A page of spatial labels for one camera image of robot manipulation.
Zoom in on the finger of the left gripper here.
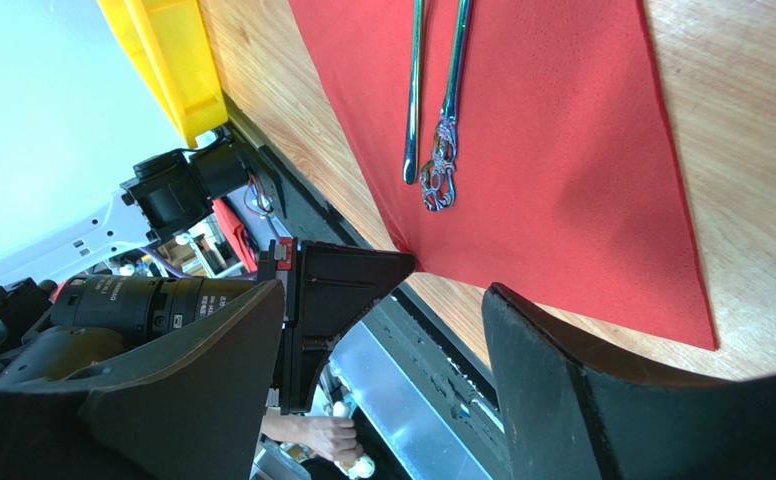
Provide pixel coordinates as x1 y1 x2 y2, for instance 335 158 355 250
288 241 416 413

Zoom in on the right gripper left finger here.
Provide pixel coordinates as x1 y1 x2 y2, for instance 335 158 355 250
0 281 285 479

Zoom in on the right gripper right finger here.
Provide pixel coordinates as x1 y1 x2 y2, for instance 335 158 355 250
482 283 776 479

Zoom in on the gold spoon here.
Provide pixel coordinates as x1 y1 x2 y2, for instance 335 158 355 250
419 0 472 212

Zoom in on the red paper napkin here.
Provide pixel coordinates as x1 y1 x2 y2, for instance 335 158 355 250
291 1 717 350

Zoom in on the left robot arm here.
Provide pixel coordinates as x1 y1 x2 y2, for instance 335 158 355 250
0 139 416 413

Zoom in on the person hand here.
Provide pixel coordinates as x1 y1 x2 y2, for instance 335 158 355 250
292 416 363 463

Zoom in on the yellow plastic bin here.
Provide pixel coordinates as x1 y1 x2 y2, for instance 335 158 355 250
98 0 228 148

